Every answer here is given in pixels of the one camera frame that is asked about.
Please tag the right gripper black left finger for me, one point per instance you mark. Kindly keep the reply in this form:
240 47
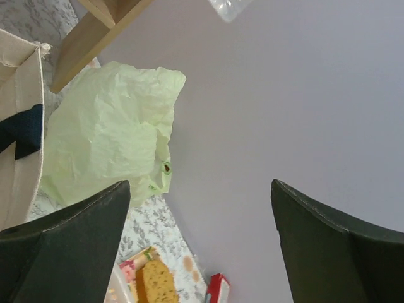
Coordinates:
68 255

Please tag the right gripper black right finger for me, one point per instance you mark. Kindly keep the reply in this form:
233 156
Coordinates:
331 256

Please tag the beige canvas tote bag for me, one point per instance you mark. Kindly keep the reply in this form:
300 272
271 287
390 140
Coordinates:
22 126

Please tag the slice of brown bread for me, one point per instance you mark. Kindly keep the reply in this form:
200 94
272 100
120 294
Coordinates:
155 284

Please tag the light green plastic bag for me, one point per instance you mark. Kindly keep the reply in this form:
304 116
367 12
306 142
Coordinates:
114 124

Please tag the floral rectangular tray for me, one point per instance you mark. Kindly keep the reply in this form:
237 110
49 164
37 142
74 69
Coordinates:
135 263

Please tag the white plastic basket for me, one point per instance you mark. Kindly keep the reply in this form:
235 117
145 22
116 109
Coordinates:
118 290

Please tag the red rectangular box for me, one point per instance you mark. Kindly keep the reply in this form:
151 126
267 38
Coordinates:
218 290

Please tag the wooden two-tier shelf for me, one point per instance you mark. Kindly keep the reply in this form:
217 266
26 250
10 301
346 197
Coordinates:
105 20

